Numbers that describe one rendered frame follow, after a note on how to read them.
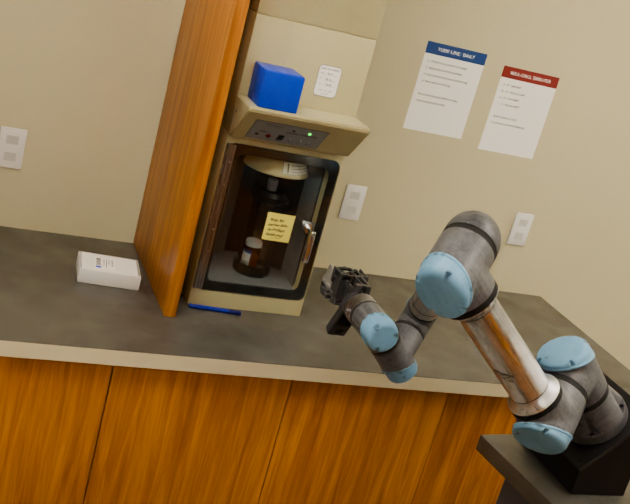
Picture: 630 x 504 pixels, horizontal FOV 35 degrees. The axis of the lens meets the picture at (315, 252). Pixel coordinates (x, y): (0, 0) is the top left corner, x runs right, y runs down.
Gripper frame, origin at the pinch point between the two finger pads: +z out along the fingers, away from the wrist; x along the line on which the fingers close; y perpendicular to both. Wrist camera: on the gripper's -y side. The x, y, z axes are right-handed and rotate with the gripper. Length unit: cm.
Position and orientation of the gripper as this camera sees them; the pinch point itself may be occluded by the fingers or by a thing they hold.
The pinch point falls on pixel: (327, 279)
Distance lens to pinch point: 247.2
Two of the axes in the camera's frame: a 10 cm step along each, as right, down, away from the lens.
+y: 2.5, -9.2, -3.1
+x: -9.1, -1.2, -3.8
